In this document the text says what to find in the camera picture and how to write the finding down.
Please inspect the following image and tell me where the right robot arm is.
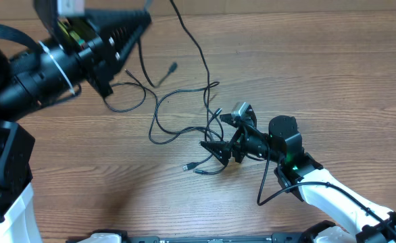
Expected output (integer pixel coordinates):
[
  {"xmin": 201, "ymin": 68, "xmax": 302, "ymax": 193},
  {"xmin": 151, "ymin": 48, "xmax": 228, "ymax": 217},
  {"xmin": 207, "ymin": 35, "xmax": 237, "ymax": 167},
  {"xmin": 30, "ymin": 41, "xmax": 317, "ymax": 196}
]
[{"xmin": 201, "ymin": 114, "xmax": 396, "ymax": 242}]

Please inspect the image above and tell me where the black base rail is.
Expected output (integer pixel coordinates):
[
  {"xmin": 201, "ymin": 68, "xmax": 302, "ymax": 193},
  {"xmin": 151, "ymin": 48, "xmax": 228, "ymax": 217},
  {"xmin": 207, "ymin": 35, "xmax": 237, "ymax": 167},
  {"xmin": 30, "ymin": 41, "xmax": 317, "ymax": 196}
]
[{"xmin": 66, "ymin": 228, "xmax": 341, "ymax": 243}]

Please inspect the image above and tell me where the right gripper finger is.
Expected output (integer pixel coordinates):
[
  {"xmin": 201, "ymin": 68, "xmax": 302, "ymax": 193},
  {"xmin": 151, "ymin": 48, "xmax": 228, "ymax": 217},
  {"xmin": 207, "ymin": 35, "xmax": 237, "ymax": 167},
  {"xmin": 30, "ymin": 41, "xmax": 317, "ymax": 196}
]
[
  {"xmin": 220, "ymin": 113, "xmax": 245, "ymax": 128},
  {"xmin": 200, "ymin": 141, "xmax": 233, "ymax": 165}
]

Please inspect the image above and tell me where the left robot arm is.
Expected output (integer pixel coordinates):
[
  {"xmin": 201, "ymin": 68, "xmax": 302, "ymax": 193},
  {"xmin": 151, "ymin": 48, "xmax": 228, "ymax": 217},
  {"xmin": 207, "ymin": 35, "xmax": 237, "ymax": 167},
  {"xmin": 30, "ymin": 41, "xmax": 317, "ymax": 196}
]
[{"xmin": 0, "ymin": 1, "xmax": 151, "ymax": 242}]

